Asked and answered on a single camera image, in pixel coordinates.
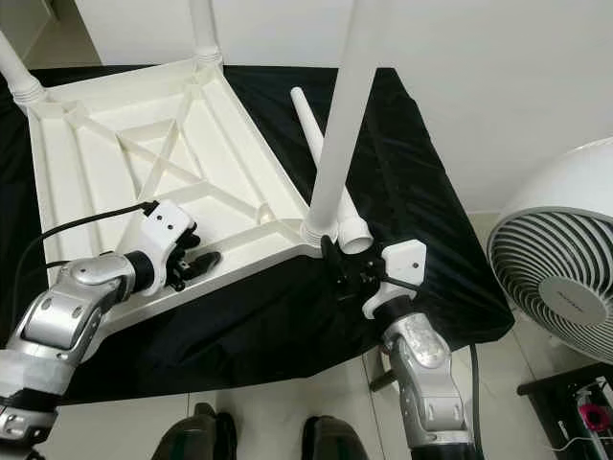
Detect white plastic table top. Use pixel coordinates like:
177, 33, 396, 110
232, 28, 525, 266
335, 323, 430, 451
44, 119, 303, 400
24, 56, 331, 332

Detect black tablecloth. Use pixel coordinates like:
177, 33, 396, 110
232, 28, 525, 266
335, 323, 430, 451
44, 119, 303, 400
0, 65, 516, 403

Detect black slanted table leg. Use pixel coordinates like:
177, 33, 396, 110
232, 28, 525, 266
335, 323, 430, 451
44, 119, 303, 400
369, 369, 398, 392

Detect dark robot right foot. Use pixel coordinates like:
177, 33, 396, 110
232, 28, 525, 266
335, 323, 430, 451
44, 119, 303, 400
302, 417, 375, 460

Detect dark robot foot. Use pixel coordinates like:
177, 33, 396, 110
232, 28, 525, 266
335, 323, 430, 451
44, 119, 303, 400
302, 417, 375, 460
153, 402, 236, 460

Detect dark robot left foot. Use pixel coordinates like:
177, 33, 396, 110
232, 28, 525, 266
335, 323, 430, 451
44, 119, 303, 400
153, 402, 236, 460

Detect white round floor fan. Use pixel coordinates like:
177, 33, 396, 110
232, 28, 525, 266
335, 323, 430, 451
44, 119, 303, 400
487, 137, 613, 363

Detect black floor stand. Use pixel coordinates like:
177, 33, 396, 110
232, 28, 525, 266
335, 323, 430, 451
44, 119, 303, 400
517, 374, 613, 460

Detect pink round reel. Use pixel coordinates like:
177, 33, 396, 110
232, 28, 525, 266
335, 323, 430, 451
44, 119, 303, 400
579, 404, 606, 430

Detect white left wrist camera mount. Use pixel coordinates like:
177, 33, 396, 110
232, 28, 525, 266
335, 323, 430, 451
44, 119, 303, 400
139, 199, 194, 274

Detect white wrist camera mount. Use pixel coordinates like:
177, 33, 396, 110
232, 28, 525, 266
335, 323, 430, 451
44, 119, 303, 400
362, 240, 427, 320
139, 199, 194, 274

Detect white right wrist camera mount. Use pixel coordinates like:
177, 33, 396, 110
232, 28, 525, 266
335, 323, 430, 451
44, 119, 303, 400
362, 240, 427, 320

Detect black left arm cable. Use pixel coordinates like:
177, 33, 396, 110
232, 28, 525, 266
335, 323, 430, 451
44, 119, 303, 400
38, 199, 159, 288

